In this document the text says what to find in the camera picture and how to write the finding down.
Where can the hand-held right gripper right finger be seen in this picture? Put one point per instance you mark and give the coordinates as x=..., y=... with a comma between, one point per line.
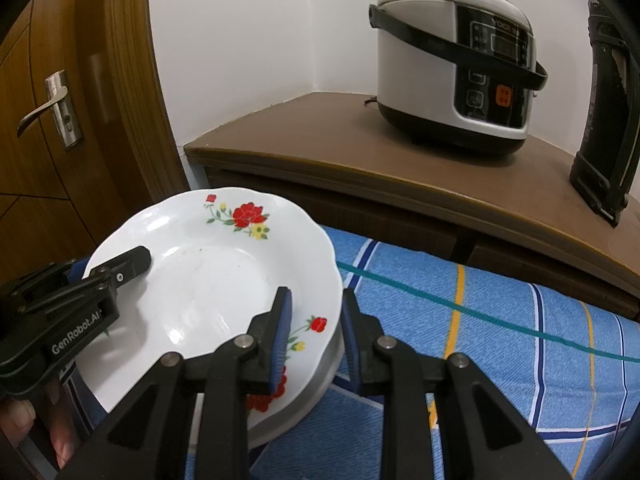
x=350, y=345

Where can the grey round plate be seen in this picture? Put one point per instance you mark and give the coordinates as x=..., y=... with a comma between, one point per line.
x=329, y=367

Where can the black thermos flask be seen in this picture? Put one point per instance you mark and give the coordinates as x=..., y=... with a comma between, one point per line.
x=600, y=135

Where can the blue checked tablecloth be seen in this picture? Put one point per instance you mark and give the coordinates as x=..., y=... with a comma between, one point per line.
x=475, y=410

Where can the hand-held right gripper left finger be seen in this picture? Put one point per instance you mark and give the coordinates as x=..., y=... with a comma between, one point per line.
x=282, y=340

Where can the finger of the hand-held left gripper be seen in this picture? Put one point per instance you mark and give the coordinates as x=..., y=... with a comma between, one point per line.
x=132, y=262
x=77, y=270

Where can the person's left hand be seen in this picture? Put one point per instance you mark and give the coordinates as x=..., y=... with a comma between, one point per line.
x=60, y=435

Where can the brown wooden cabinet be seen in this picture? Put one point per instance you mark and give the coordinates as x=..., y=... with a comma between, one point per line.
x=325, y=145

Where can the brown wooden door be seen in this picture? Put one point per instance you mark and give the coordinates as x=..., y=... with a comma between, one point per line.
x=30, y=210

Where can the white rice cooker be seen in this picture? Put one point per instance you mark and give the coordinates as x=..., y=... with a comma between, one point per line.
x=415, y=60

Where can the white red-flower plate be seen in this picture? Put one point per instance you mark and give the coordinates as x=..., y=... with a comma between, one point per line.
x=200, y=285

